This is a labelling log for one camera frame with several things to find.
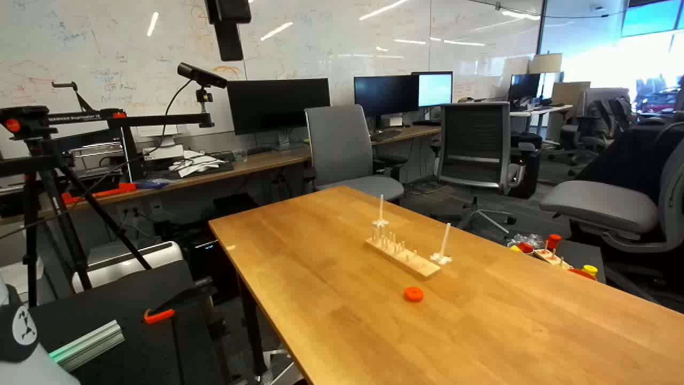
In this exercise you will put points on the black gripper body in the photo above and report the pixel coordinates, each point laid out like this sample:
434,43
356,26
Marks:
227,8

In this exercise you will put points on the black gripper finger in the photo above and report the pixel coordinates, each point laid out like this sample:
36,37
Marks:
239,40
223,40

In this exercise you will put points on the wooden peg platform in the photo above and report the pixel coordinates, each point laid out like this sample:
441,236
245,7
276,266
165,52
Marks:
413,266

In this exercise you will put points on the large black monitor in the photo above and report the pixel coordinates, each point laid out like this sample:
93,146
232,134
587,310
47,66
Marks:
278,106

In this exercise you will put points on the long wooden desk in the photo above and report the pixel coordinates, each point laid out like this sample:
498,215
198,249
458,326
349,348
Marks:
264,162

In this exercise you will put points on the white paper pile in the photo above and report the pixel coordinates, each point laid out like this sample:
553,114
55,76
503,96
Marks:
188,166

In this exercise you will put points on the grey office chair, tall back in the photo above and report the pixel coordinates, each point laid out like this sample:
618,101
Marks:
343,151

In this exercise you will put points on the black dark-screen monitor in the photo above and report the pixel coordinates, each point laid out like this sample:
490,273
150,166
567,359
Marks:
385,96

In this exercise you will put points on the orange tool on desk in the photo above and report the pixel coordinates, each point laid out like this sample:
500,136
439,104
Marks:
108,193

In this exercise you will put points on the lit bright-screen monitor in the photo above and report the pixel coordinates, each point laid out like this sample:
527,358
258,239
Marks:
434,91

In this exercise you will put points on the white rounded case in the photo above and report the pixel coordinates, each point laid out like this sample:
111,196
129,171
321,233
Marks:
135,262

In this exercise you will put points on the black mesh office chair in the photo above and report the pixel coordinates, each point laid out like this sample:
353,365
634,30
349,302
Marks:
474,141

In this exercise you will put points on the black tripod with orange knobs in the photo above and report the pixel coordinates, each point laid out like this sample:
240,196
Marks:
33,215

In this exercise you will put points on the distant small dark monitor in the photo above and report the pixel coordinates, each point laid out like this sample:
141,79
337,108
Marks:
525,86

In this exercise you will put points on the beige shade lamp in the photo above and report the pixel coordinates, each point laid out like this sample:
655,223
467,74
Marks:
545,63

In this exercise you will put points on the black workbench top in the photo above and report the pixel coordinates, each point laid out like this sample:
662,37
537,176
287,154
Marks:
141,348

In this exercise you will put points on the aluminium extrusion bar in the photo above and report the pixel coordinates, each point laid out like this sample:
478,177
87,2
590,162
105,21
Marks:
89,343

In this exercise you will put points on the small red toy piece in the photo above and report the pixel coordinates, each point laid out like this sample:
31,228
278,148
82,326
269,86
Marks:
525,247

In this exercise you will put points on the black cap with white logo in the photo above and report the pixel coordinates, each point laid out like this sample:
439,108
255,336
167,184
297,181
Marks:
17,334

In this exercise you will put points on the orange red plastic cup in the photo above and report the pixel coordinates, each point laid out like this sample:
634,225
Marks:
554,239

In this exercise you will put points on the distant black office chair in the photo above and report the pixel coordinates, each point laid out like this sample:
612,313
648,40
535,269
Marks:
605,117

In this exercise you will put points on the wooden toy strip board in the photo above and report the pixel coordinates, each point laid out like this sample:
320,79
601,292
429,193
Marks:
553,260

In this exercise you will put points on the grey padded office chair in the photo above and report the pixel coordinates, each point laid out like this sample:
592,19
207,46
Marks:
605,204

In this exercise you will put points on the small yellow toy peg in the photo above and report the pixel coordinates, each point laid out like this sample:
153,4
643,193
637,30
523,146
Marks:
590,269

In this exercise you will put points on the black stereo camera bar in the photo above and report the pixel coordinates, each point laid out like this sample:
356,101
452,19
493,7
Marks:
201,74

